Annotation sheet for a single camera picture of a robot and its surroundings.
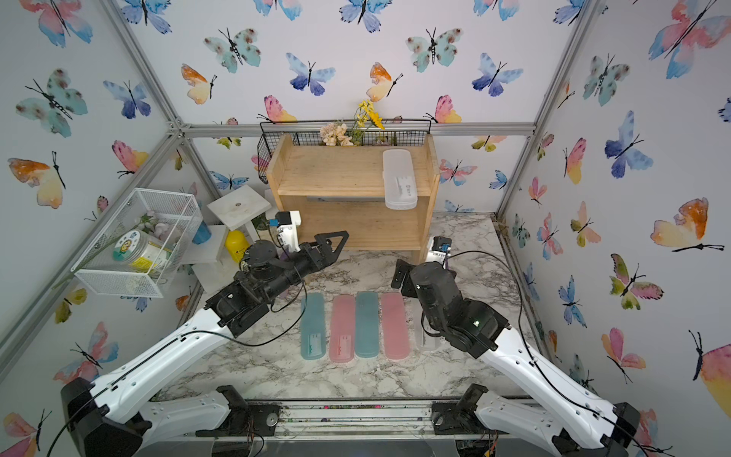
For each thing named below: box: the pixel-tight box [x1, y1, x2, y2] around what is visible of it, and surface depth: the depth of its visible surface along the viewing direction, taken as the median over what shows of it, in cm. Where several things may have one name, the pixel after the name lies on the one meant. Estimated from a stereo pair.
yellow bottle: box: [224, 229, 251, 263], surface depth 98 cm
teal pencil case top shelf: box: [300, 292, 327, 360], surface depth 88 cm
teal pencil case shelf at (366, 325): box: [355, 291, 380, 358], surface depth 93 cm
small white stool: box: [206, 184, 273, 243], surface depth 94 cm
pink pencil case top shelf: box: [329, 295, 356, 363], surface depth 91 cm
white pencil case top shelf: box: [382, 148, 418, 211], surface depth 69 cm
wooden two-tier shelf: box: [266, 133, 441, 263], surface depth 75 cm
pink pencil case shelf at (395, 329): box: [380, 292, 411, 360], surface depth 92 cm
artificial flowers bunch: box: [319, 99, 386, 147], surface depth 84 cm
